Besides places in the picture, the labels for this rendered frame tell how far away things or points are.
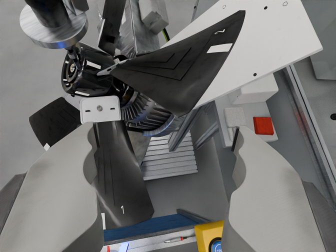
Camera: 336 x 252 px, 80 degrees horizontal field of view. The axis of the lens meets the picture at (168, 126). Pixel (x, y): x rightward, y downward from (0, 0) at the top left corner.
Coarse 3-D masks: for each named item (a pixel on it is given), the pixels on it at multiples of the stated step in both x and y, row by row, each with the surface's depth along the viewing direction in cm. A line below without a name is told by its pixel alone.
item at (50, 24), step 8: (24, 0) 20; (32, 0) 19; (40, 0) 19; (48, 0) 19; (56, 0) 20; (32, 8) 20; (40, 8) 20; (48, 8) 20; (56, 8) 21; (64, 8) 22; (40, 16) 21; (48, 16) 21; (56, 16) 21; (64, 16) 22; (48, 24) 22; (56, 24) 22
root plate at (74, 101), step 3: (66, 93) 55; (66, 96) 55; (69, 96) 55; (75, 96) 55; (78, 96) 55; (66, 99) 56; (69, 99) 56; (72, 99) 55; (75, 99) 55; (78, 99) 55; (69, 102) 56; (72, 102) 56; (75, 102) 56; (78, 102) 56; (75, 105) 56; (78, 105) 56; (78, 108) 57
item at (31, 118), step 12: (48, 108) 59; (60, 108) 57; (72, 108) 56; (36, 120) 64; (48, 120) 61; (60, 120) 59; (72, 120) 58; (36, 132) 66; (48, 132) 63; (60, 132) 61; (48, 144) 66
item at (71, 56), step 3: (69, 51) 28; (72, 51) 28; (69, 54) 28; (72, 54) 28; (75, 54) 29; (72, 57) 29; (75, 57) 29; (75, 60) 30; (75, 63) 30; (78, 63) 31; (78, 66) 31; (78, 69) 32
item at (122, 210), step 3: (117, 204) 42; (120, 204) 42; (123, 204) 42; (117, 207) 42; (120, 207) 42; (123, 207) 42; (126, 207) 42; (120, 210) 42; (123, 210) 42; (126, 210) 42; (120, 213) 42; (123, 213) 42; (126, 213) 41; (120, 216) 41
